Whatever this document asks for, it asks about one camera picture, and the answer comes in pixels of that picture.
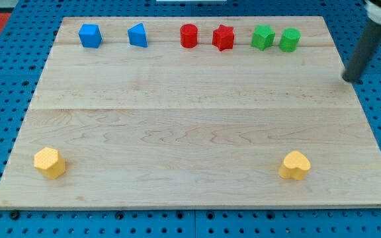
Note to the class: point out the grey pusher rod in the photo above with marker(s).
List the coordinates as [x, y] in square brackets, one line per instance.
[363, 52]

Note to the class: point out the yellow heart block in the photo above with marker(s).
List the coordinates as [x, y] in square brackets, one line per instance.
[295, 166]

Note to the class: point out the blue triangle block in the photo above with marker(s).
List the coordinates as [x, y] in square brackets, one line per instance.
[137, 35]

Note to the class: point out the green cylinder block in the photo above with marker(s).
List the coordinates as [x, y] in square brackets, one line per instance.
[289, 39]

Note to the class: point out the green star block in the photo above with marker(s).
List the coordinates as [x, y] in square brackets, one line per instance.
[263, 37]

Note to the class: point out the red star block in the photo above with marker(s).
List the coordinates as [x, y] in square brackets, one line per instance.
[223, 37]

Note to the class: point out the wooden board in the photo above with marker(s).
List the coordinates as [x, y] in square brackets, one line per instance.
[173, 128]

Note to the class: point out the red cylinder block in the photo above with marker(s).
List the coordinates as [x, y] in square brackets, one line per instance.
[189, 35]

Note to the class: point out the blue cube block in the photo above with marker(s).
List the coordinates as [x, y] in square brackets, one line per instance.
[90, 36]

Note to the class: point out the yellow hexagon block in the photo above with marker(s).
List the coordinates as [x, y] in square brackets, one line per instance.
[49, 163]

